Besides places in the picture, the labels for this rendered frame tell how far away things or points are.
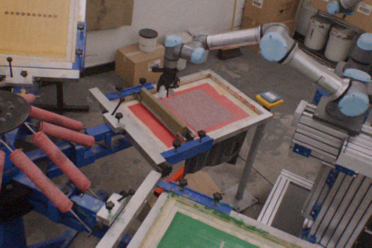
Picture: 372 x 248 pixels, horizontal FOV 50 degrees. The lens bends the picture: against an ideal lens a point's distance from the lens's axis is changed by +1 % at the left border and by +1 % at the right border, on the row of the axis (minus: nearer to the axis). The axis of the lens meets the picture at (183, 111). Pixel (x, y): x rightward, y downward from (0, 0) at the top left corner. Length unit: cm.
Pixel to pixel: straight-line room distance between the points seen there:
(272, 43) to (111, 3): 258
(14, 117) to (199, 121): 103
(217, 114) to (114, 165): 124
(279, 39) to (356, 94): 39
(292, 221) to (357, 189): 60
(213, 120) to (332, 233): 106
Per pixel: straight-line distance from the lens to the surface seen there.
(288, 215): 293
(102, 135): 196
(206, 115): 230
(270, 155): 367
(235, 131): 218
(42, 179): 160
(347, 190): 250
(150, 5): 440
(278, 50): 172
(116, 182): 315
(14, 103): 171
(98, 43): 425
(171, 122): 208
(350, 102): 182
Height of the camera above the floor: 229
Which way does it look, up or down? 35 degrees down
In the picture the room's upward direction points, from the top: 9 degrees clockwise
